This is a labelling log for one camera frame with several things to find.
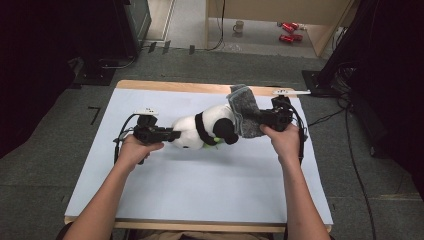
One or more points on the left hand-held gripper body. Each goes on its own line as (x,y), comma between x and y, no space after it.
(148,133)

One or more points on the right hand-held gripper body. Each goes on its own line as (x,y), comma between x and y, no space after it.
(280,115)

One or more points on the grey fluffy cloth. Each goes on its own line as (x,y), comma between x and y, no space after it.
(246,110)

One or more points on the panda plush toy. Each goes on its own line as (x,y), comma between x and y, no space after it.
(190,131)

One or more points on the person's left hand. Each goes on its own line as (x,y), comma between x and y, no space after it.
(133,151)

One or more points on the person's right hand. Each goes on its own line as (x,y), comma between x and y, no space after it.
(286,143)

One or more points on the wooden table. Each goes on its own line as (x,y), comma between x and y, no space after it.
(183,86)

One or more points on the black stand base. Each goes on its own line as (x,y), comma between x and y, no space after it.
(315,83)
(95,75)

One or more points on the pale table mat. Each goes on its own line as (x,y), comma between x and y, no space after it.
(200,186)

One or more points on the black tape corner mark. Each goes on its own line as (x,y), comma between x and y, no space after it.
(96,111)

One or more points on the red can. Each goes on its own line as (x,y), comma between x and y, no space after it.
(286,38)
(287,28)
(296,25)
(298,37)

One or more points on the black tape strip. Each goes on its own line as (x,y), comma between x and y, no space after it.
(192,49)
(166,47)
(151,47)

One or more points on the beige mug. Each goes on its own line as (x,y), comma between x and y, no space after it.
(238,26)

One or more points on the dark cabinet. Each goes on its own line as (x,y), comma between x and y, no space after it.
(133,23)

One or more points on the dark curtain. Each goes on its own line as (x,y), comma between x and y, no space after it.
(33,66)
(393,83)

